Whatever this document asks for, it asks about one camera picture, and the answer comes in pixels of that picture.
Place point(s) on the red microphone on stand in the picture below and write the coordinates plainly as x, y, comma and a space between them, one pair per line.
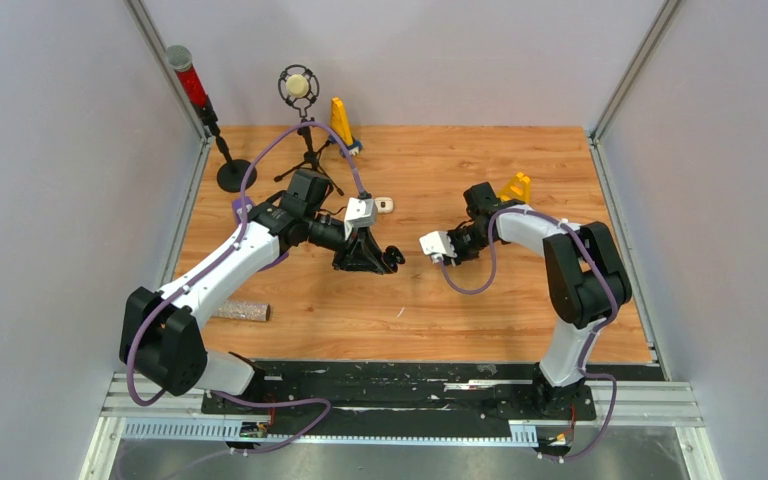
231, 175

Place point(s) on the cream microphone on tripod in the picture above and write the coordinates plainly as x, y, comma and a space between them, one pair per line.
299, 88

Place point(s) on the yellow blue toy block tower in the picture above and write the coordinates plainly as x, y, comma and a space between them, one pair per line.
340, 124

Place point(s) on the black earbud case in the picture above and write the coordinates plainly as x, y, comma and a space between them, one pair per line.
393, 258

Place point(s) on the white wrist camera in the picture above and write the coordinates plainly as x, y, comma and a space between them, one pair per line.
359, 213
437, 247

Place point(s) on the purple box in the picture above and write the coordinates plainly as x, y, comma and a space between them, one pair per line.
246, 204

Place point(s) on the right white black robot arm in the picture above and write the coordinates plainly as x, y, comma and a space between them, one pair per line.
587, 281

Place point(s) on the yellow green toy block stack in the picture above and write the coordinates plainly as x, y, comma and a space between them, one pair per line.
517, 188

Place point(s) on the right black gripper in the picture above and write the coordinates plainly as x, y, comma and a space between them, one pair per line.
460, 258

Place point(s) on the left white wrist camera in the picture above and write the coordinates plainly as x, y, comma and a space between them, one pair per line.
359, 213

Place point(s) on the glittery silver tube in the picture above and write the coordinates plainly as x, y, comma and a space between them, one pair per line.
244, 311

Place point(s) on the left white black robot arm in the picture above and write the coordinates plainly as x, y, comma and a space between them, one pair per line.
161, 335

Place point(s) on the white earbud charging case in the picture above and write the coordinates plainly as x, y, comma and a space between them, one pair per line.
385, 205

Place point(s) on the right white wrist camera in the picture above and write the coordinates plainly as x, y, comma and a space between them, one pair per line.
437, 247

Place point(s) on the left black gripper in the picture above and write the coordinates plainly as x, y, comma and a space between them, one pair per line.
361, 254

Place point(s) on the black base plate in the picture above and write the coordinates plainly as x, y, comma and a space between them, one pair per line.
408, 399

